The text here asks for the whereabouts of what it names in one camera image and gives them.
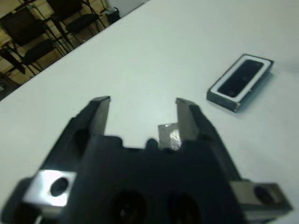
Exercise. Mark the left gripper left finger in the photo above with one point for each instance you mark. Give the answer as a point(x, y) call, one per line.
point(88, 121)

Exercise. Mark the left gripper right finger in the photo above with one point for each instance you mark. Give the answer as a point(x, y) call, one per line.
point(194, 123)

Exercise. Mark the black box white insert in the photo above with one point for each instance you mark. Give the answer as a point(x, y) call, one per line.
point(224, 100)

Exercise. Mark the black mesh office chair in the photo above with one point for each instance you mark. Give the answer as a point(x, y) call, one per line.
point(21, 25)
point(79, 23)

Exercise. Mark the black trash bin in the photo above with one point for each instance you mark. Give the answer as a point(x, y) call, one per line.
point(112, 15)

